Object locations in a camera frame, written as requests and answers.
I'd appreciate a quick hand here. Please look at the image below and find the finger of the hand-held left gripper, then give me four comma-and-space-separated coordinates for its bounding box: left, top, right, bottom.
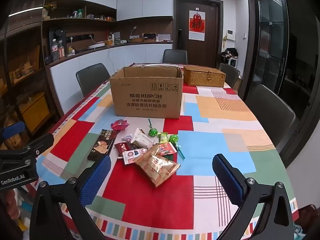
0, 121, 25, 141
0, 133, 55, 167

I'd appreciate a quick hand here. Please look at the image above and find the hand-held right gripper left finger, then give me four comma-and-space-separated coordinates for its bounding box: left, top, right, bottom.
29, 155, 112, 240

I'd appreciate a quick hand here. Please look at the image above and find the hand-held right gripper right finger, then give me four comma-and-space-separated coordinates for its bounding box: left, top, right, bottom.
212, 153, 294, 240

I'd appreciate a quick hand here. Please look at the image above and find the black biscuit packet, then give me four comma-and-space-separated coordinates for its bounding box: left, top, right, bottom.
87, 129, 116, 162

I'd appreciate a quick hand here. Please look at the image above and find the small dark red snack packet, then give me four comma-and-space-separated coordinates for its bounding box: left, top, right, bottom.
114, 142, 132, 157

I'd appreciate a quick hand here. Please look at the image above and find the long pink white snack packet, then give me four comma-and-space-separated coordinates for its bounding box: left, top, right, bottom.
122, 148, 148, 165

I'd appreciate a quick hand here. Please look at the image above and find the pink candy wrapper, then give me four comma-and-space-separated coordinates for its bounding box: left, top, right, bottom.
111, 119, 130, 132

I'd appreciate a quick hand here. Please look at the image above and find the gold snack bag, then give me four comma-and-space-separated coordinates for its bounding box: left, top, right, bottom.
134, 145, 181, 188

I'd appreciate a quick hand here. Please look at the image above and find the orange red snack packet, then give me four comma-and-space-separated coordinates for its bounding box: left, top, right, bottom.
157, 142, 178, 157

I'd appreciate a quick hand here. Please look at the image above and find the green lollipop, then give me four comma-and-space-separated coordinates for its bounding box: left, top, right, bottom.
147, 118, 159, 137
169, 134, 186, 159

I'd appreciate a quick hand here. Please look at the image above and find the brown cardboard box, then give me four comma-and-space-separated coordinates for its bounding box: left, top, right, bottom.
109, 66, 184, 119

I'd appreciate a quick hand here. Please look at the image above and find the yellow storage box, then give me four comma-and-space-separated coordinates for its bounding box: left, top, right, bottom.
19, 92, 50, 133

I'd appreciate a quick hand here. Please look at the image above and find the wooden display cabinet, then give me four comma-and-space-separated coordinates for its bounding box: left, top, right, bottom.
0, 12, 50, 140

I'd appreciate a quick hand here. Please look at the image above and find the grey dining chair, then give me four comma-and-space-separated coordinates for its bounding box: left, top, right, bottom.
76, 63, 111, 98
162, 49, 188, 64
219, 63, 241, 89
245, 84, 297, 153

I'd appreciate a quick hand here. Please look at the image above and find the woven wicker basket with lid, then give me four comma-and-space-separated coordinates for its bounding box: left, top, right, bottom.
183, 65, 226, 88

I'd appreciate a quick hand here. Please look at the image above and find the black bag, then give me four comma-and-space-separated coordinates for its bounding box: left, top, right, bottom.
221, 48, 239, 60

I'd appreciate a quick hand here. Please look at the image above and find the white round lid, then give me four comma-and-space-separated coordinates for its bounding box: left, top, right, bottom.
142, 63, 181, 68

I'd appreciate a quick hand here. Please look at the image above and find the black framed glass door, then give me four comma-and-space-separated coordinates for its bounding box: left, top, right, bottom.
247, 0, 315, 105

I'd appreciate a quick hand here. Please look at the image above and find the dark brown door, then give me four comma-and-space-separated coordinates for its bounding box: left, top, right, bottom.
174, 0, 224, 68

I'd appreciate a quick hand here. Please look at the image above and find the dark wooden wall shelf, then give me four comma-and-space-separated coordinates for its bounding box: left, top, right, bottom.
42, 0, 173, 55

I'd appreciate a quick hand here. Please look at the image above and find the red wall calendar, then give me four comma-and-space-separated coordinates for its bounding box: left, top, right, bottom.
189, 10, 205, 40

